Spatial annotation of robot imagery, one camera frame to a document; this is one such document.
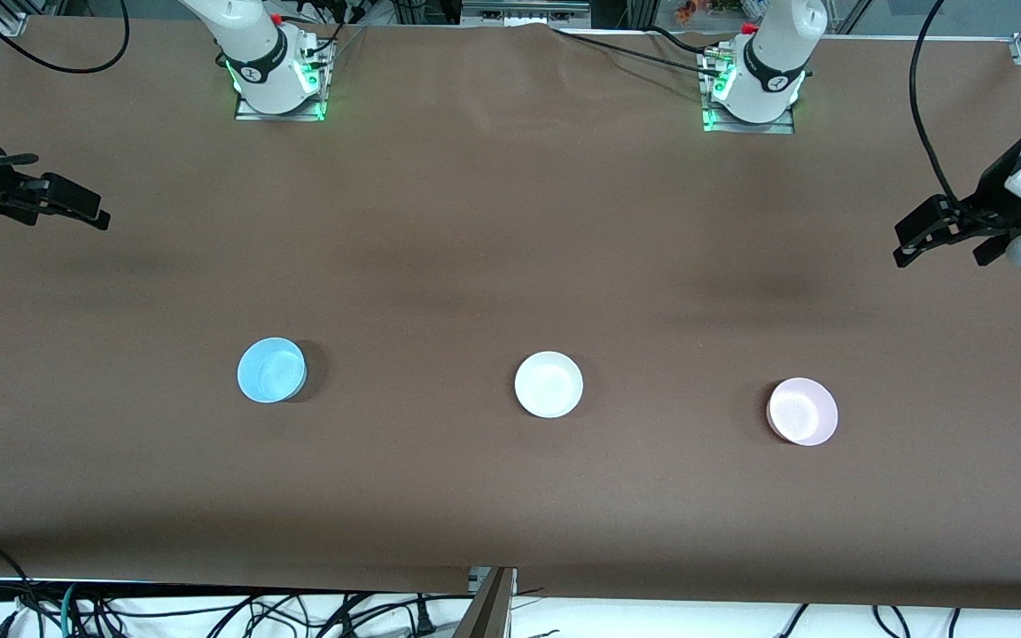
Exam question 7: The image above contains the pink bowl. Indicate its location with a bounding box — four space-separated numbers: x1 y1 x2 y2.
766 377 839 447

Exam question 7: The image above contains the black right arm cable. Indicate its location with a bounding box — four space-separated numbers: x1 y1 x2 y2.
0 0 131 76

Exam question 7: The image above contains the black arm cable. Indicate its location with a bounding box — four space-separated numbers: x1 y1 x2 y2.
908 0 965 209
0 0 131 76

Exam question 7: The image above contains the short black table cable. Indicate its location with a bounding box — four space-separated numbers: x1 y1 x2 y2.
643 25 724 58

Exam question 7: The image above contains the teal cable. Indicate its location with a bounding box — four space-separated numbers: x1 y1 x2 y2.
57 581 90 638

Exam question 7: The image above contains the brown table cover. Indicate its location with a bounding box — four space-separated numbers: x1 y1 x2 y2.
0 16 1021 612

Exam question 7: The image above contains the grey metal rail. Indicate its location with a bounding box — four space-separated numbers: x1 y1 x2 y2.
460 0 593 28

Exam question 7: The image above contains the light blue bowl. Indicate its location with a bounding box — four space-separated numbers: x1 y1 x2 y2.
237 337 308 404

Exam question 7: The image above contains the grey metal post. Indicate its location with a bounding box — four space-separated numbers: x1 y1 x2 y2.
453 567 518 638

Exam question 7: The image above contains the long black table cable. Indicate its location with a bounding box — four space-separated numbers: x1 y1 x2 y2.
550 27 724 79

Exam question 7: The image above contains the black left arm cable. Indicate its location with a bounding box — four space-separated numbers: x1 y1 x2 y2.
908 0 965 209

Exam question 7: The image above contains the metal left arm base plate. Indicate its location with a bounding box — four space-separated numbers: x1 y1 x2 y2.
698 44 797 136

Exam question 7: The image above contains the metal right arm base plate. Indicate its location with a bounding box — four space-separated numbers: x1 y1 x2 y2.
234 34 336 122

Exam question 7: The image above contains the black floor cable tangle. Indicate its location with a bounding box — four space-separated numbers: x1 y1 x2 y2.
200 592 440 638

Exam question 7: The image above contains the white bowl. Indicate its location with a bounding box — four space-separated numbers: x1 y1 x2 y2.
514 351 584 419

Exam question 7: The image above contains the black base cable bundle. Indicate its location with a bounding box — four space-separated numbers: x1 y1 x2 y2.
284 0 370 65

